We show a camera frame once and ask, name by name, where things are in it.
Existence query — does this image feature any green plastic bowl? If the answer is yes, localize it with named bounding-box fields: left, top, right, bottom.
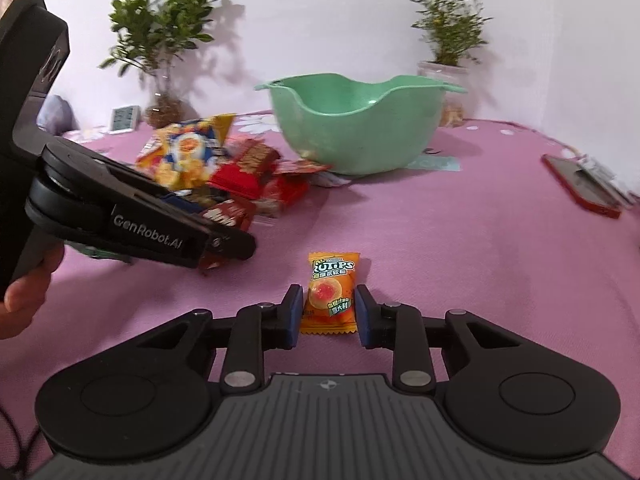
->
left=255, top=74, right=468, bottom=176

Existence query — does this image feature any red phone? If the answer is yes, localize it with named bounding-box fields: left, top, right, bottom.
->
left=542, top=154, right=624, bottom=220

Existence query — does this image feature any broad-leaf plant in glass vase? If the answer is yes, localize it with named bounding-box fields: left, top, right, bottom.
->
left=97, top=0, right=233, bottom=129

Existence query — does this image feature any black cable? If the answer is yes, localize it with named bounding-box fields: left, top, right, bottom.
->
left=0, top=400, right=43, bottom=480

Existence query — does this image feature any white digital thermometer clock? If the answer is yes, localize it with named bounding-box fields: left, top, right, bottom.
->
left=107, top=105, right=141, bottom=134

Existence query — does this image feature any small red snack packet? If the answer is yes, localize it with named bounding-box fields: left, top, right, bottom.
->
left=197, top=252, right=227, bottom=276

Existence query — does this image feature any pink floral blanket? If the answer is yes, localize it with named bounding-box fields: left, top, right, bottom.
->
left=0, top=109, right=640, bottom=441

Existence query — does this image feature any orange candy packet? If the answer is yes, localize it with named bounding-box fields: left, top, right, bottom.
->
left=300, top=251, right=362, bottom=336

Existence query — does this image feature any red biscuit packet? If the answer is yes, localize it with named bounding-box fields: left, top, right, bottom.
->
left=207, top=139, right=282, bottom=202

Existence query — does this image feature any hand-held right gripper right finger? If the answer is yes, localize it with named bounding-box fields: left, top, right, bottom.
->
left=353, top=285, right=523, bottom=391

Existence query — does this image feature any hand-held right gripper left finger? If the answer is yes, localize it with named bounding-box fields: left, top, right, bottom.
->
left=135, top=284, right=305, bottom=395

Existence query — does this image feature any person's left hand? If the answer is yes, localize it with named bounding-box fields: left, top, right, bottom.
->
left=0, top=246, right=66, bottom=342

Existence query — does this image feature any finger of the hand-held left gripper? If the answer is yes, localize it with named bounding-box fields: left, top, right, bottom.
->
left=201, top=229, right=257, bottom=262

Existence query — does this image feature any yellow chip bag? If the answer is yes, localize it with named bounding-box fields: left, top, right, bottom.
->
left=136, top=114, right=237, bottom=192

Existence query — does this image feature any bright red snack packet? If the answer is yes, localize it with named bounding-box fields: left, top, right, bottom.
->
left=264, top=159, right=332, bottom=207

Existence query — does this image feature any blue-grey cloth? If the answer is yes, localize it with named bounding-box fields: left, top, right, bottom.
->
left=37, top=95, right=79, bottom=137

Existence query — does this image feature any right potted plant white pot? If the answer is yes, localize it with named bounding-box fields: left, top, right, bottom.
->
left=411, top=0, right=490, bottom=128

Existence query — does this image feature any dark red chocolate packet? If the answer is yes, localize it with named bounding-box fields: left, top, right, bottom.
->
left=199, top=197, right=259, bottom=232

